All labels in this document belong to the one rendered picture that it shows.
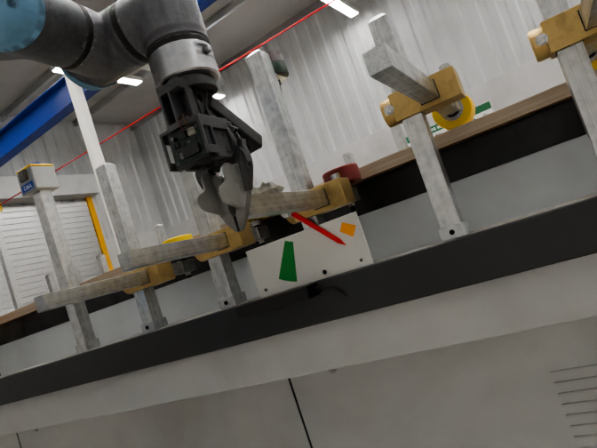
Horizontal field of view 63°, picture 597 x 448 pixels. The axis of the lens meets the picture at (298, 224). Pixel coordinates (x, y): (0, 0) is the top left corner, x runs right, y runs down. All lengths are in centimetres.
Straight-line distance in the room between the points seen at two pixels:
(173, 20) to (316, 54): 871
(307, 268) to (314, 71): 845
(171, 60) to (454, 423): 93
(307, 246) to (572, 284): 45
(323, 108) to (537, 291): 843
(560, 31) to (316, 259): 54
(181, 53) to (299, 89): 876
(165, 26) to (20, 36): 17
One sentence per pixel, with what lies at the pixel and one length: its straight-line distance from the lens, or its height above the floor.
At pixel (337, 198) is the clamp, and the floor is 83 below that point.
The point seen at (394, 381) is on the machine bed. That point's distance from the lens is 120.
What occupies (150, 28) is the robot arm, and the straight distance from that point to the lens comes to 72.
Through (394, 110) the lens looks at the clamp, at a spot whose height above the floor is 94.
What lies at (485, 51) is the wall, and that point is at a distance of 832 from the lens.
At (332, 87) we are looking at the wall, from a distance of 913.
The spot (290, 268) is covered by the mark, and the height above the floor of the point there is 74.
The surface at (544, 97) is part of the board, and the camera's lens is 103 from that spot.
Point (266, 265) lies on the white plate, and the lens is 100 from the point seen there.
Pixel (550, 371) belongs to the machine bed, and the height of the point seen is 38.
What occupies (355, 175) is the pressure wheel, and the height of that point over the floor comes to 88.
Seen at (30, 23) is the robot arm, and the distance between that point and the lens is 69.
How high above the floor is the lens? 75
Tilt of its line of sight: 4 degrees up
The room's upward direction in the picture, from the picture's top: 19 degrees counter-clockwise
